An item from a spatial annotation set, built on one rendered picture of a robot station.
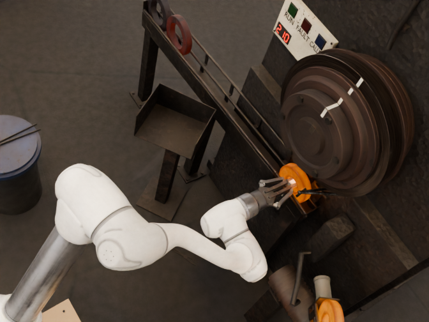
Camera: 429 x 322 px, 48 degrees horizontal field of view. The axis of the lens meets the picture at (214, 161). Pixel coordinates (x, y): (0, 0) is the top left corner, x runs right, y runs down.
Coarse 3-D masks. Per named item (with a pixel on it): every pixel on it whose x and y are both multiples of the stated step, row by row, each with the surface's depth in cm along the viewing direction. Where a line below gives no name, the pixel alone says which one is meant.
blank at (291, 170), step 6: (282, 168) 185; (288, 168) 181; (294, 168) 179; (282, 174) 187; (288, 174) 183; (294, 174) 179; (300, 174) 177; (294, 180) 181; (300, 180) 177; (306, 180) 177; (300, 186) 179; (306, 186) 177; (294, 192) 184; (300, 198) 182; (306, 198) 180
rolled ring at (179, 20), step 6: (174, 18) 217; (180, 18) 216; (168, 24) 225; (174, 24) 224; (180, 24) 215; (186, 24) 215; (168, 30) 227; (174, 30) 227; (180, 30) 217; (186, 30) 215; (168, 36) 229; (174, 36) 228; (186, 36) 215; (174, 42) 228; (186, 42) 216; (180, 48) 226; (186, 48) 218
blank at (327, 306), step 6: (324, 300) 164; (330, 300) 161; (324, 306) 163; (330, 306) 159; (336, 306) 158; (324, 312) 162; (330, 312) 158; (336, 312) 155; (342, 312) 156; (324, 318) 164; (330, 318) 157; (336, 318) 154; (342, 318) 154
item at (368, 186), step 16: (304, 64) 151; (320, 64) 144; (336, 64) 139; (352, 64) 138; (288, 80) 161; (352, 80) 136; (368, 80) 134; (368, 96) 133; (384, 96) 133; (384, 112) 131; (384, 128) 132; (400, 128) 135; (384, 144) 134; (400, 144) 137; (384, 160) 137; (384, 176) 140; (336, 192) 160; (352, 192) 153; (368, 192) 147
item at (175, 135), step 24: (168, 96) 204; (144, 120) 203; (168, 120) 206; (192, 120) 207; (168, 144) 198; (192, 144) 200; (168, 168) 221; (144, 192) 251; (168, 192) 241; (168, 216) 247
